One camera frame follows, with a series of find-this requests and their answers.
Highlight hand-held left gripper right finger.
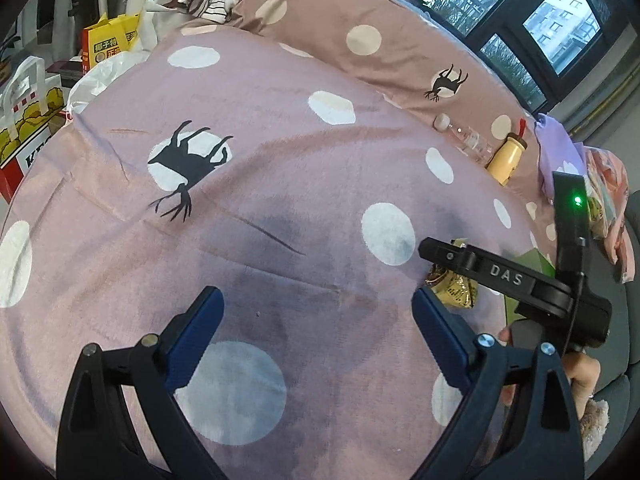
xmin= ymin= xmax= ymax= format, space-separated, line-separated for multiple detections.
xmin=411 ymin=287 xmax=586 ymax=480

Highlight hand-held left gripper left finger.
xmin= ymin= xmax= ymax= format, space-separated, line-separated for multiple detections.
xmin=55 ymin=286 xmax=225 ymax=480

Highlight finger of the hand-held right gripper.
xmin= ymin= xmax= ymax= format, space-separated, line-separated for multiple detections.
xmin=417 ymin=236 xmax=540 ymax=312

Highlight yellow snack packet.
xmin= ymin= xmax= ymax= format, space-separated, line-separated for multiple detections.
xmin=424 ymin=239 xmax=480 ymax=312

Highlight green bag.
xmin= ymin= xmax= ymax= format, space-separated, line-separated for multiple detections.
xmin=504 ymin=249 xmax=557 ymax=332

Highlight person's right hand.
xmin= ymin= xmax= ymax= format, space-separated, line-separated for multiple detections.
xmin=562 ymin=351 xmax=602 ymax=405

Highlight yellow bottle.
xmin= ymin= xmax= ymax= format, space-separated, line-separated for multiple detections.
xmin=485 ymin=118 xmax=529 ymax=187

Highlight pink plastic packets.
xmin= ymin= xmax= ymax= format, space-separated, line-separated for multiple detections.
xmin=581 ymin=146 xmax=637 ymax=285

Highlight clear plastic bottle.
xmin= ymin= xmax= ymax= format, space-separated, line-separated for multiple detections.
xmin=433 ymin=113 xmax=494 ymax=167

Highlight purple cloth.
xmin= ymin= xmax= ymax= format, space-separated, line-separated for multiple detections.
xmin=534 ymin=113 xmax=587 ymax=207

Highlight pink spotted bedsheet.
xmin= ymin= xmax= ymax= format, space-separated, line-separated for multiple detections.
xmin=0 ymin=25 xmax=568 ymax=463

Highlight pink spotted pillow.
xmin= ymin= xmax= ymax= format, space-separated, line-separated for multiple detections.
xmin=234 ymin=0 xmax=543 ymax=197

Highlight black framed window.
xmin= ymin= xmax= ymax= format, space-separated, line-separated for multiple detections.
xmin=344 ymin=0 xmax=632 ymax=117

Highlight white plastic bag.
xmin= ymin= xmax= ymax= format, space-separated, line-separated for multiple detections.
xmin=66 ymin=49 xmax=152 ymax=117

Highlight white printed paper bag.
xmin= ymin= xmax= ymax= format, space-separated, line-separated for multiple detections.
xmin=0 ymin=56 xmax=69 ymax=202

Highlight yellow box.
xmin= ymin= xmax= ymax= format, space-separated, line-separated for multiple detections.
xmin=81 ymin=13 xmax=142 ymax=75

